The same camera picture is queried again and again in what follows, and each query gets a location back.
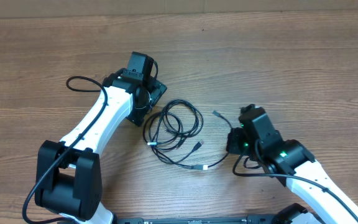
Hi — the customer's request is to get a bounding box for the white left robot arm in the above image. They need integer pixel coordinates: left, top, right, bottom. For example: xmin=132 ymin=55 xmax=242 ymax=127
xmin=28 ymin=68 xmax=167 ymax=223

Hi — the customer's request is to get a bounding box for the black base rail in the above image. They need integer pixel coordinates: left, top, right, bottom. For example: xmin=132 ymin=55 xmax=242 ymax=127
xmin=57 ymin=213 xmax=279 ymax=224

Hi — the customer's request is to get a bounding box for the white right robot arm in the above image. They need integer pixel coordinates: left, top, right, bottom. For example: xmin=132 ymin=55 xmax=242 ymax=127
xmin=226 ymin=128 xmax=358 ymax=223

